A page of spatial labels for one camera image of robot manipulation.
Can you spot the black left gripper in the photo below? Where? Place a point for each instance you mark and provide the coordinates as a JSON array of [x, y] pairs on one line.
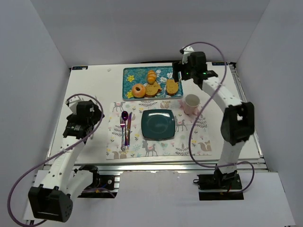
[[95, 113]]

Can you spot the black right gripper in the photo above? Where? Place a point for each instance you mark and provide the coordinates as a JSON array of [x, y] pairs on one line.
[[176, 71]]

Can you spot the brown bread slice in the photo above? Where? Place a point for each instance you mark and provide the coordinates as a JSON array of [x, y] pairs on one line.
[[171, 87], [152, 89]]

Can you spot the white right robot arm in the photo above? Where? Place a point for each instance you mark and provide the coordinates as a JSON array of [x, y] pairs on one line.
[[238, 117]]

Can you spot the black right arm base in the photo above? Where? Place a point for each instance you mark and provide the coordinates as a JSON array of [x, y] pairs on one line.
[[219, 187]]

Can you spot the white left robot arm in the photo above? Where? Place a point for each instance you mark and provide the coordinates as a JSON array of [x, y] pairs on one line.
[[53, 198]]

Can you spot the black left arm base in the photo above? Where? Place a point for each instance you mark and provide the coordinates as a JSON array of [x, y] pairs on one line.
[[101, 187]]

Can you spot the orange croissant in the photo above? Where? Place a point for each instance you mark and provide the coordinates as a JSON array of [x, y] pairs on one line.
[[151, 77]]

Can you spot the pink white cup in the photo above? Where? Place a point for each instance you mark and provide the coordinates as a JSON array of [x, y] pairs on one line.
[[191, 103]]

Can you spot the purple iridescent fork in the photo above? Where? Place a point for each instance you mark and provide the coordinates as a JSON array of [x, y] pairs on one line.
[[122, 125]]

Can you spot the purple iridescent spoon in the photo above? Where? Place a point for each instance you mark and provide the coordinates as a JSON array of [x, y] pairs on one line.
[[124, 114]]

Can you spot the teal floral tray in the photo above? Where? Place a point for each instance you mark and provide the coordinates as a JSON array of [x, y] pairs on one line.
[[136, 75]]

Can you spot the glazed donut bagel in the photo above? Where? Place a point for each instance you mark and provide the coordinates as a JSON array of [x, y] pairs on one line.
[[138, 90]]

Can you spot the purple iridescent knife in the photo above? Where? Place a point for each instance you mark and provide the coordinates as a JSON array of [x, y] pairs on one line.
[[128, 129]]

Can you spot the dark teal square plate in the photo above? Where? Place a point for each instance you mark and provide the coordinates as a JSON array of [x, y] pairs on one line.
[[158, 124]]

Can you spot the animal pattern placemat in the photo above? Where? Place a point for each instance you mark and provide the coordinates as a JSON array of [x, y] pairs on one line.
[[190, 136]]

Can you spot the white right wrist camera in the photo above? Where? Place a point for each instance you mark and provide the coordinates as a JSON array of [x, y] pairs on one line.
[[185, 53]]

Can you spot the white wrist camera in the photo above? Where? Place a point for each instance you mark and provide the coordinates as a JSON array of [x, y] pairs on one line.
[[185, 53], [72, 103]]

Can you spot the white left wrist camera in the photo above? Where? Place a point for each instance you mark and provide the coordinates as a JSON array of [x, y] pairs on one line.
[[72, 103]]

